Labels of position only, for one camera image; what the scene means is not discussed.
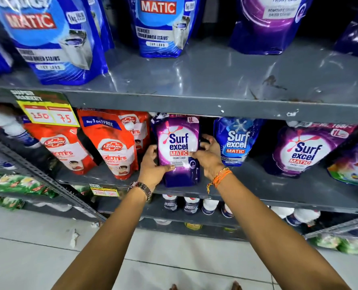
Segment person's right hand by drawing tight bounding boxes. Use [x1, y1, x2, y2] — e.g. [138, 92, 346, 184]
[189, 134, 225, 181]

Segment person's left hand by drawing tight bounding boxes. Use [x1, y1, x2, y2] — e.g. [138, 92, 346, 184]
[138, 144, 176, 191]

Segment small purple detergent pouch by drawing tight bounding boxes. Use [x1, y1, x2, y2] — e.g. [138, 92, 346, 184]
[151, 114, 201, 188]

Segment person's left forearm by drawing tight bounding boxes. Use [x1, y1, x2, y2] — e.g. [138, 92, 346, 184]
[51, 185, 152, 290]

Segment person's right forearm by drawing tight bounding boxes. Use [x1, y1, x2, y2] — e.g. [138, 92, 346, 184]
[214, 171, 352, 290]

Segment metal band wristwatch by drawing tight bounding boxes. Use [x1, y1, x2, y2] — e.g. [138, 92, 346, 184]
[128, 181, 153, 201]

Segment white bottle with dark label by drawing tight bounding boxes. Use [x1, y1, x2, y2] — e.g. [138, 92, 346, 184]
[184, 196, 201, 215]
[162, 194, 179, 212]

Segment small blue detergent pouch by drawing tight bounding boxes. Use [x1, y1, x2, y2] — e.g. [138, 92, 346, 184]
[213, 117, 264, 167]

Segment red handwash refill pouch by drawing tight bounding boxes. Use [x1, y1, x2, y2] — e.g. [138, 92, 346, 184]
[22, 119, 98, 175]
[118, 110, 151, 155]
[77, 109, 139, 180]

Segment white bottle with blue base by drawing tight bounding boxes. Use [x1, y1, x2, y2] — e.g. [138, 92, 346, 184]
[201, 199, 220, 215]
[221, 203, 235, 219]
[270, 206, 295, 220]
[285, 208, 322, 227]

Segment grey metal shelf rack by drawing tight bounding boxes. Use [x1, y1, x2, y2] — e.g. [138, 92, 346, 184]
[0, 36, 358, 258]

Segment small yellow shelf label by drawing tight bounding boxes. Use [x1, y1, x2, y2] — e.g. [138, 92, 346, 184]
[89, 184, 120, 197]

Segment wide purple detergent pouch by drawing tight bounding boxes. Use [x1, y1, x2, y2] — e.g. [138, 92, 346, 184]
[263, 121, 358, 179]

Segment crumpled white paper scrap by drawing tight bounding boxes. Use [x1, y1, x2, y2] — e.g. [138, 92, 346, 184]
[69, 228, 80, 250]

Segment yellow price label card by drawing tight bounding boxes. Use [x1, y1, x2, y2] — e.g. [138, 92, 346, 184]
[10, 89, 80, 128]

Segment large purple detergent pouch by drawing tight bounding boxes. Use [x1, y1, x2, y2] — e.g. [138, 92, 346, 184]
[333, 0, 358, 59]
[229, 0, 316, 55]

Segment row of green packets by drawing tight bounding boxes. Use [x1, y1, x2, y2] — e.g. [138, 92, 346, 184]
[0, 171, 59, 210]
[309, 232, 358, 256]

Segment multicoloured detergent pouch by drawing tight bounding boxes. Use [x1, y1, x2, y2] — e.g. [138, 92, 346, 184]
[327, 137, 358, 186]

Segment white plastic bottle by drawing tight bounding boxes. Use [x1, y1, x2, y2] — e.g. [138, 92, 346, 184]
[0, 103, 42, 149]

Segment orange thread bracelet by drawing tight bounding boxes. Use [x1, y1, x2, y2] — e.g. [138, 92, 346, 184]
[206, 167, 233, 194]

